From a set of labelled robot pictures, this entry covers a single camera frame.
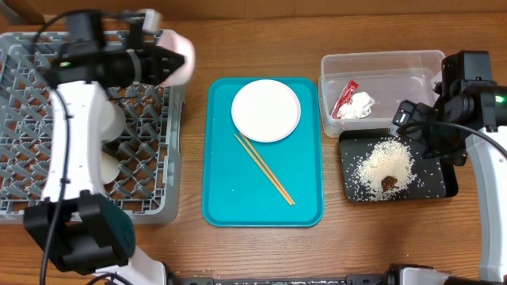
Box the small white dish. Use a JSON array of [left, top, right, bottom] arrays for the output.
[[157, 29, 196, 87]]

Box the pile of rice grains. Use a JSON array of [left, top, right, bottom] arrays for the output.
[[344, 136, 444, 199]]

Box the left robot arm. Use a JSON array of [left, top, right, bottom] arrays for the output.
[[23, 9, 195, 284]]

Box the wooden chopstick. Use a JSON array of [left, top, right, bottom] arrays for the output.
[[238, 131, 296, 205], [234, 133, 294, 207]]

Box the grey plastic dish rack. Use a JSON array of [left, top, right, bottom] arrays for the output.
[[1, 32, 185, 224]]

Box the brown food lump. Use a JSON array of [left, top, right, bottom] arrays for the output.
[[381, 176, 398, 192]]

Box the grey bowl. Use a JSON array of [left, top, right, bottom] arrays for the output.
[[99, 101, 126, 143]]

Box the red snack wrapper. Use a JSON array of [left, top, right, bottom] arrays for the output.
[[330, 80, 359, 119]]

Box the black plastic tray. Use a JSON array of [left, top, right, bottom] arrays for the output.
[[338, 127, 459, 203]]

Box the white cup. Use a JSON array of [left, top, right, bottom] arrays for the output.
[[101, 152, 120, 184]]

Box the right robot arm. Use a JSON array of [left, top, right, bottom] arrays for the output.
[[389, 51, 506, 284]]

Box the white tissue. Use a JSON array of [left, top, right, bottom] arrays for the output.
[[337, 92, 375, 120]]

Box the clear plastic bin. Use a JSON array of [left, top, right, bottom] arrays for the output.
[[318, 50, 445, 138]]

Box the teal plastic tray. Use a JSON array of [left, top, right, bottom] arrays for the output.
[[202, 78, 324, 227]]

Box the large white plate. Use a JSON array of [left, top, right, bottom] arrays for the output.
[[231, 79, 301, 143]]

